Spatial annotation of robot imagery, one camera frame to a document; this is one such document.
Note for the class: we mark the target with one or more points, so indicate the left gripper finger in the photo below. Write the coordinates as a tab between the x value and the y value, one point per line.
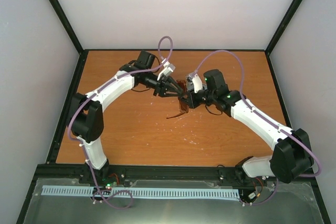
172	94
173	86

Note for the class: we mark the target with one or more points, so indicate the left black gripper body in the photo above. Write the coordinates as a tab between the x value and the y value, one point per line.
158	87

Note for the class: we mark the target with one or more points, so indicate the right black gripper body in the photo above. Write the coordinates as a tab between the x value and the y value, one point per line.
196	103

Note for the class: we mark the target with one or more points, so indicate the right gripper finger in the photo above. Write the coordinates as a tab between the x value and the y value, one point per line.
187	95
185	103

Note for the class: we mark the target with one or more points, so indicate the brown sunglasses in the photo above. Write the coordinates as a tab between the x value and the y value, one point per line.
182	111

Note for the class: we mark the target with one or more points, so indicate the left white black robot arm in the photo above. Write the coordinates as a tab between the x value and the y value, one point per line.
85	118

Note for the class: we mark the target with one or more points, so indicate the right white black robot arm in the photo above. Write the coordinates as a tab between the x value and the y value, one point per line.
290	156

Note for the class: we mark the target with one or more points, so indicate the left green controller board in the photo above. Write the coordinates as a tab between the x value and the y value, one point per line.
110	185

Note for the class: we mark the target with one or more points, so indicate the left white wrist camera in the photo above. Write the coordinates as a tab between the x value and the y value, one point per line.
168	68

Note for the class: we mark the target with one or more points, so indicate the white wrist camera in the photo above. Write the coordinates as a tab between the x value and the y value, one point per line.
168	68
194	83

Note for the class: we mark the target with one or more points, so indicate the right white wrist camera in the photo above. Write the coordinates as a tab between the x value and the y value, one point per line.
194	83

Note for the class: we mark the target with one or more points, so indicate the light blue slotted cable duct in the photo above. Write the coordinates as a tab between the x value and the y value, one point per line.
146	193

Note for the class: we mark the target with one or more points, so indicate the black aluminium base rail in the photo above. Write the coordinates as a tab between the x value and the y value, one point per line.
223	176

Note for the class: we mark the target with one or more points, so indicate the left black frame post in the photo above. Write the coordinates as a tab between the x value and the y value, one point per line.
66	25

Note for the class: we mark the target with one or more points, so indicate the black frame post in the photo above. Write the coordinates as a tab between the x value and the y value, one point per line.
66	25
293	7

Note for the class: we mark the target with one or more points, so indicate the right black frame post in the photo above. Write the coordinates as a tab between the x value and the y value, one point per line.
293	7

